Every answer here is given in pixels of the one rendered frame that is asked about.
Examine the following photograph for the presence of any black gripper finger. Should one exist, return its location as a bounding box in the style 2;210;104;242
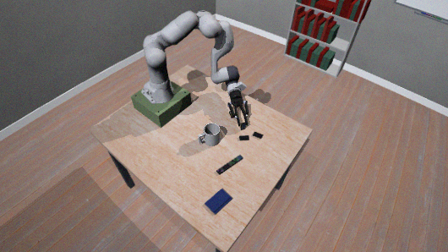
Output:
238;100;249;126
227;100;240;127

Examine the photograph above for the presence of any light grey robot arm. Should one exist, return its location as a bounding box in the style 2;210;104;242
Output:
141;10;247;104

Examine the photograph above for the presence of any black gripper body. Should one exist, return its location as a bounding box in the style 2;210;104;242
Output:
229;90;243;107

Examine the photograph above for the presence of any grey mug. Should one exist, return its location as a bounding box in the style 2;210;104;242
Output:
198;123;220;146

